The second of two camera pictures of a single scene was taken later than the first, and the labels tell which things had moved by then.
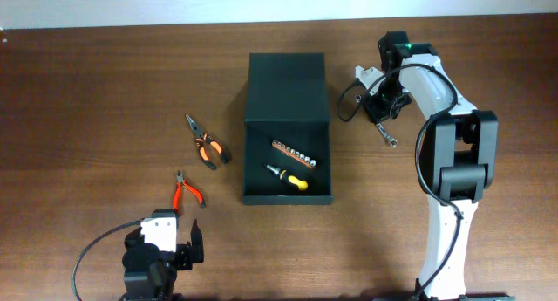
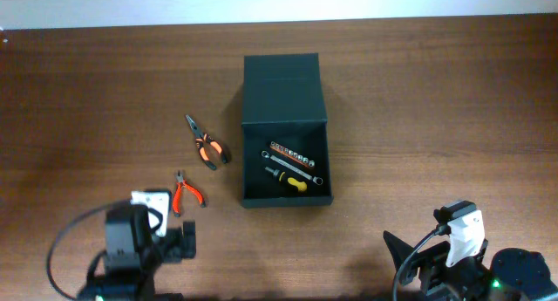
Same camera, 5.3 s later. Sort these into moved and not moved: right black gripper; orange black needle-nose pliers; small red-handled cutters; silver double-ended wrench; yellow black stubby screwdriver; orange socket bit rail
Moved: right black gripper; silver double-ended wrench
Not moved: small red-handled cutters; orange socket bit rail; orange black needle-nose pliers; yellow black stubby screwdriver
